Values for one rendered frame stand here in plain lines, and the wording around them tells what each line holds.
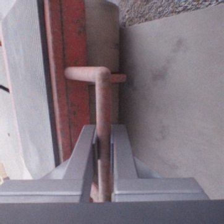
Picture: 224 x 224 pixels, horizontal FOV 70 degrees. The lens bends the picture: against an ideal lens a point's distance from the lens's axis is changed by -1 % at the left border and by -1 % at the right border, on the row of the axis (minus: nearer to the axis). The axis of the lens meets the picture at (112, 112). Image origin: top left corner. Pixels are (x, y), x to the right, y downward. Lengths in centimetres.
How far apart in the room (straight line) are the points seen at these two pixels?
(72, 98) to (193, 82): 13
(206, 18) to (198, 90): 7
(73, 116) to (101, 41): 10
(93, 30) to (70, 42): 5
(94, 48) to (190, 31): 11
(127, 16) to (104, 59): 9
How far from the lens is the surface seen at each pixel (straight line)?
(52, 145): 19
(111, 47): 23
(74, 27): 18
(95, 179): 27
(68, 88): 17
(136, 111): 25
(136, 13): 27
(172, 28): 22
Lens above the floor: 20
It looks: 39 degrees down
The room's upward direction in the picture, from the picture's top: 103 degrees counter-clockwise
